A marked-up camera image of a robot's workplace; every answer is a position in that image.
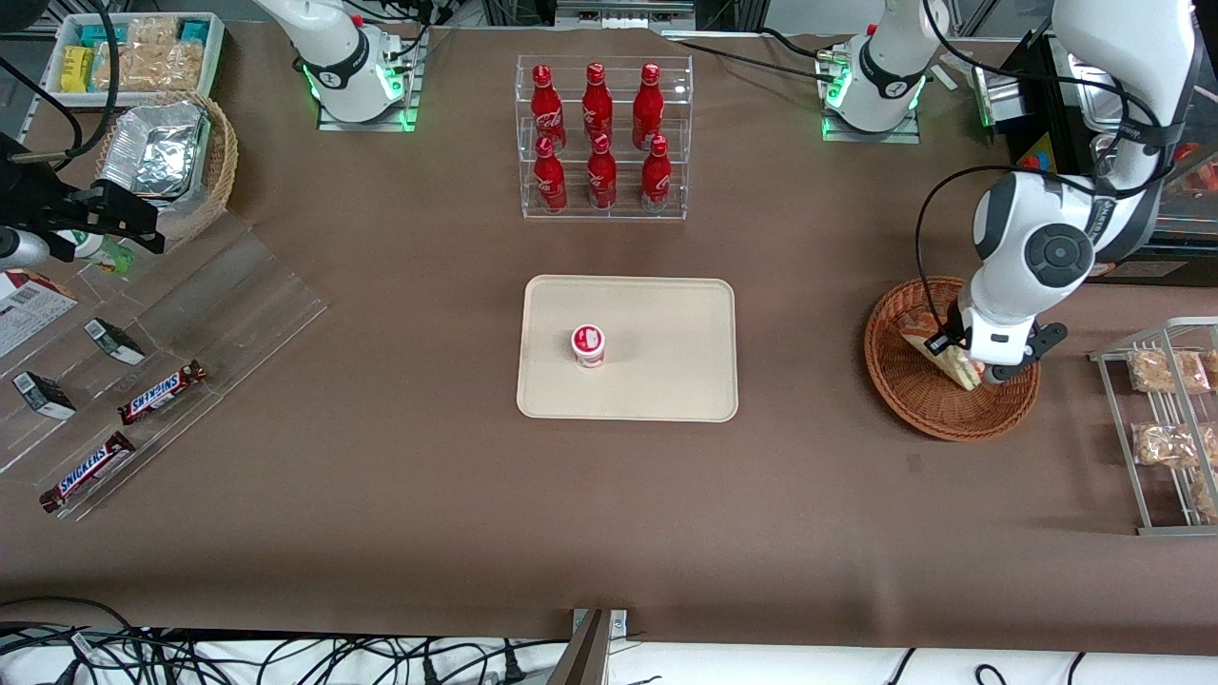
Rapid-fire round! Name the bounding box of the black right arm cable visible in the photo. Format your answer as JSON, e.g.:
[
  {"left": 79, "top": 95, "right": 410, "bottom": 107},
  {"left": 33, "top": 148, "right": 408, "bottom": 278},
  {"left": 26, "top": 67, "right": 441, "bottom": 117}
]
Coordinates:
[{"left": 0, "top": 0, "right": 120, "bottom": 172}]

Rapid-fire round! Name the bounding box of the silver box with green light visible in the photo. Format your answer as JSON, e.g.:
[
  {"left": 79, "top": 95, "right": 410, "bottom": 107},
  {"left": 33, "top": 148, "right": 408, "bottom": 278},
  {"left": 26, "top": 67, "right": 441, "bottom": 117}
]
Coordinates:
[{"left": 971, "top": 62, "right": 1024, "bottom": 129}]

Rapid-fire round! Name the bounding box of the printed white carton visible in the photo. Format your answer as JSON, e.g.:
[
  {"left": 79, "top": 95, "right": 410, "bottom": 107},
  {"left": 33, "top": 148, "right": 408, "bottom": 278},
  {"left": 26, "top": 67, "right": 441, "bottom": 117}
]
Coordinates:
[{"left": 0, "top": 269, "right": 80, "bottom": 360}]

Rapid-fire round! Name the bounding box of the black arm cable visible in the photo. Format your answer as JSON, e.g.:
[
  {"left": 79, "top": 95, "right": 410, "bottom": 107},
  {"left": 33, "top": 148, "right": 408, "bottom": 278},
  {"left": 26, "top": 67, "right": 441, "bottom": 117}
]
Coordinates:
[
  {"left": 915, "top": 0, "right": 1190, "bottom": 336},
  {"left": 0, "top": 0, "right": 120, "bottom": 172}
]

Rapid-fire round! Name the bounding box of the small black white box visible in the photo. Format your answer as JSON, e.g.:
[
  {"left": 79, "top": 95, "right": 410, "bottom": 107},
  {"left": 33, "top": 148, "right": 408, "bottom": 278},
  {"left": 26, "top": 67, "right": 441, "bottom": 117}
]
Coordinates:
[
  {"left": 84, "top": 318, "right": 147, "bottom": 366},
  {"left": 11, "top": 371, "right": 77, "bottom": 421}
]

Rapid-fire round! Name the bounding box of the steel warmer tray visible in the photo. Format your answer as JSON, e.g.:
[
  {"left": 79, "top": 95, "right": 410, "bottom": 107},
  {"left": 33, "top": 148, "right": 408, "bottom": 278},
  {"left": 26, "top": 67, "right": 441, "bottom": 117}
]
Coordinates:
[{"left": 1068, "top": 48, "right": 1116, "bottom": 132}]

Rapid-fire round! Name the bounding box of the tan wicker basket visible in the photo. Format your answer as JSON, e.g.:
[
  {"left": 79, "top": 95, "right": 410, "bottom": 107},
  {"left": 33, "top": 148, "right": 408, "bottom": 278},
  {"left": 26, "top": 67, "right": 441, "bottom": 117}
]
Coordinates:
[{"left": 93, "top": 90, "right": 239, "bottom": 244}]

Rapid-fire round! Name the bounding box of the clear cracker bag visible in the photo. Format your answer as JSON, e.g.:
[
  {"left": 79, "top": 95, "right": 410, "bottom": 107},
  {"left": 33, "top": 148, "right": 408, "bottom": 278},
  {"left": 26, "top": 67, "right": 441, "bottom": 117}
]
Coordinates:
[{"left": 93, "top": 17, "right": 206, "bottom": 93}]

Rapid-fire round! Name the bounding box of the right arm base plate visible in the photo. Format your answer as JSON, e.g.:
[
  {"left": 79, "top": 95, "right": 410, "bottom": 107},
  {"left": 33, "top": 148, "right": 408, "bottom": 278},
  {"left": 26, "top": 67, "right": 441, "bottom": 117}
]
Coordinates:
[{"left": 317, "top": 29, "right": 426, "bottom": 132}]

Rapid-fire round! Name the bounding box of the triangle sandwich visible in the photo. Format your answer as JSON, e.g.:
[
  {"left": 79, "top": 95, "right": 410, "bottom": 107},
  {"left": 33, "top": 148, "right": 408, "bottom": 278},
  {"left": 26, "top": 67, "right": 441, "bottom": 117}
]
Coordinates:
[{"left": 898, "top": 309, "right": 986, "bottom": 392}]

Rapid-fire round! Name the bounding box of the clear acrylic bottle rack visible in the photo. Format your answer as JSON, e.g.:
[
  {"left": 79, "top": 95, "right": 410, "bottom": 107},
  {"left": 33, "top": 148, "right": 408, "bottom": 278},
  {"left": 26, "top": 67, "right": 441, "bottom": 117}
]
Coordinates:
[{"left": 515, "top": 54, "right": 694, "bottom": 222}]

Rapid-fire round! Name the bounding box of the metal table bracket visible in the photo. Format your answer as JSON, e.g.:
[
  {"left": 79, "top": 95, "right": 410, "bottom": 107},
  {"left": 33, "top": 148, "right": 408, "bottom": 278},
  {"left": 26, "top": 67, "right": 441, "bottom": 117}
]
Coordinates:
[{"left": 557, "top": 609, "right": 629, "bottom": 685}]

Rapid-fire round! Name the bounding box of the brown round wicker basket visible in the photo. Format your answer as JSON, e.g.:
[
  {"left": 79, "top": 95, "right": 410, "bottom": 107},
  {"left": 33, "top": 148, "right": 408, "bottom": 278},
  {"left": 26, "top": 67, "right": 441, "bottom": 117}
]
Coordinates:
[{"left": 864, "top": 276, "right": 1041, "bottom": 442}]

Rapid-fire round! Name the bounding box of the grey wire rack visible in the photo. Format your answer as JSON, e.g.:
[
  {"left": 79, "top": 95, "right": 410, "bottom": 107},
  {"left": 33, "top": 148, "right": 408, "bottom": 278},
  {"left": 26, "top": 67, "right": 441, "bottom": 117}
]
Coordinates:
[{"left": 1089, "top": 319, "right": 1218, "bottom": 537}]

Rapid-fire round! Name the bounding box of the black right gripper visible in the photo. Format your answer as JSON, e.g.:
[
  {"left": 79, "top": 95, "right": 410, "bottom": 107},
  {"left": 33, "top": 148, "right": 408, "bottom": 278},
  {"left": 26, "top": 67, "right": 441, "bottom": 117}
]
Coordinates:
[{"left": 0, "top": 133, "right": 166, "bottom": 263}]

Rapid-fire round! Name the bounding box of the green white small bottle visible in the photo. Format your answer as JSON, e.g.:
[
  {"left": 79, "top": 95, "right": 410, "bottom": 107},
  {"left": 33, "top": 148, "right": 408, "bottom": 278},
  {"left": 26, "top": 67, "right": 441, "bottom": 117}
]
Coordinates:
[{"left": 55, "top": 228, "right": 136, "bottom": 275}]

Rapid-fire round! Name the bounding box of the clear acrylic display stand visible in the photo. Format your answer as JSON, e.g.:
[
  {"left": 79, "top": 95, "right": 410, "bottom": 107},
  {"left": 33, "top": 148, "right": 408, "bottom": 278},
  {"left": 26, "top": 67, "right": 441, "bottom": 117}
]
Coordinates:
[{"left": 0, "top": 209, "right": 329, "bottom": 522}]

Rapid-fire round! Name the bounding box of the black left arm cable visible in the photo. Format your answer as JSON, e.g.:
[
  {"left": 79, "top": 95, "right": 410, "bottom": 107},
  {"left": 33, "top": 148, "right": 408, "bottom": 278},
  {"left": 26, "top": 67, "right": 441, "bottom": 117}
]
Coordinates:
[{"left": 915, "top": 0, "right": 1190, "bottom": 336}]

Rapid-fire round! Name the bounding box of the beige plastic tray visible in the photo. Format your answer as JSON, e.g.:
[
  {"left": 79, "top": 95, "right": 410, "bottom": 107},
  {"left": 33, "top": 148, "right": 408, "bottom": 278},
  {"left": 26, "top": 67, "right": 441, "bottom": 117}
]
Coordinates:
[{"left": 516, "top": 275, "right": 739, "bottom": 422}]

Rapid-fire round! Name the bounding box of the silver foil pack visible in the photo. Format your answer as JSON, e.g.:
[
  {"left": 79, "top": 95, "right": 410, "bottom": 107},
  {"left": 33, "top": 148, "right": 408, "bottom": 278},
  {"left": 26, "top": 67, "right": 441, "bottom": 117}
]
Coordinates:
[{"left": 100, "top": 103, "right": 210, "bottom": 199}]

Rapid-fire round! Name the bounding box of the white plastic bin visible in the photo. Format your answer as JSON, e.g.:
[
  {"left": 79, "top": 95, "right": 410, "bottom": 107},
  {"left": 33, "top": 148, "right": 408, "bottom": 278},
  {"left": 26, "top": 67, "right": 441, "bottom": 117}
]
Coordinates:
[{"left": 43, "top": 11, "right": 226, "bottom": 108}]

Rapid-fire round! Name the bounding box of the red cola bottle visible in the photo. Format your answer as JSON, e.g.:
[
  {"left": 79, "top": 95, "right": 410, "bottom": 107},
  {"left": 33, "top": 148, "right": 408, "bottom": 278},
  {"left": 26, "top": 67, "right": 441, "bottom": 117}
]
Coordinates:
[
  {"left": 582, "top": 62, "right": 614, "bottom": 144},
  {"left": 533, "top": 136, "right": 569, "bottom": 213},
  {"left": 530, "top": 64, "right": 567, "bottom": 153},
  {"left": 633, "top": 63, "right": 664, "bottom": 151},
  {"left": 587, "top": 133, "right": 618, "bottom": 210},
  {"left": 640, "top": 135, "right": 673, "bottom": 212}
]

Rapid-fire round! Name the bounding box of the Snickers chocolate bar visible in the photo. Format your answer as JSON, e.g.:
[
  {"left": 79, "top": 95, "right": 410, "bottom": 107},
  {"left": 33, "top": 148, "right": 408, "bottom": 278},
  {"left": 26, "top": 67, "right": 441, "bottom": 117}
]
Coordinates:
[
  {"left": 117, "top": 360, "right": 208, "bottom": 425},
  {"left": 39, "top": 431, "right": 137, "bottom": 514}
]

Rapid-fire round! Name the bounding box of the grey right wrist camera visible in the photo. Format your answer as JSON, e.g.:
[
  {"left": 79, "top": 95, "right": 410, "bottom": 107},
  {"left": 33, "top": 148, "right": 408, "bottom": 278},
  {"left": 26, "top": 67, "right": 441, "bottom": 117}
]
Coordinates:
[{"left": 0, "top": 226, "right": 50, "bottom": 269}]

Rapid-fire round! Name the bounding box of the black food warmer appliance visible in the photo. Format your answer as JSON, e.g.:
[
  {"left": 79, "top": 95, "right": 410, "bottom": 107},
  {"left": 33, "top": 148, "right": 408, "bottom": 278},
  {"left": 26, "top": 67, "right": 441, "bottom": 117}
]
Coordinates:
[{"left": 999, "top": 29, "right": 1218, "bottom": 286}]

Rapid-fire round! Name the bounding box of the black cable tangle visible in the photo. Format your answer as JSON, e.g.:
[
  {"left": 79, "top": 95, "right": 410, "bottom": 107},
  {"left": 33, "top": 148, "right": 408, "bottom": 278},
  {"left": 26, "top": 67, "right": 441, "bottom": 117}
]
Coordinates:
[{"left": 0, "top": 597, "right": 572, "bottom": 685}]

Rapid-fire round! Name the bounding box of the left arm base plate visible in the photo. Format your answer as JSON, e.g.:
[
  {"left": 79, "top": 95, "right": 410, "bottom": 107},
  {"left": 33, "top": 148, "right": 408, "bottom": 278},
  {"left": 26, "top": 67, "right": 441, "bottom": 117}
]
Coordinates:
[{"left": 820, "top": 43, "right": 922, "bottom": 144}]

